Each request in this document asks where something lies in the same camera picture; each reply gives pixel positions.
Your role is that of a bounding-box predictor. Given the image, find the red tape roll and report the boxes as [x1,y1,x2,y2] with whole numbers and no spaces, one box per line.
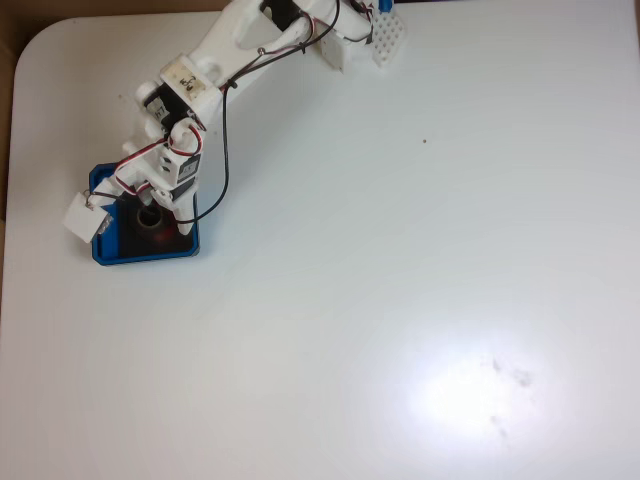
[132,204,179,246]

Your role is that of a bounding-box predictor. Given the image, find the blue box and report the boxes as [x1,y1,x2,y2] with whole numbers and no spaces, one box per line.
[88,163,201,269]

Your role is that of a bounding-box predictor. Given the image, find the white perforated plate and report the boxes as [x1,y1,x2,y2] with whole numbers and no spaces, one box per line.
[368,10,409,74]

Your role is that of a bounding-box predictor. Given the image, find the red white black servo cable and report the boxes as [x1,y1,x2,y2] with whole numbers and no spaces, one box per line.
[113,130,207,202]

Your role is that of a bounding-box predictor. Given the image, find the white camera box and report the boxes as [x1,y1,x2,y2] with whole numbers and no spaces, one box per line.
[63,192,112,245]

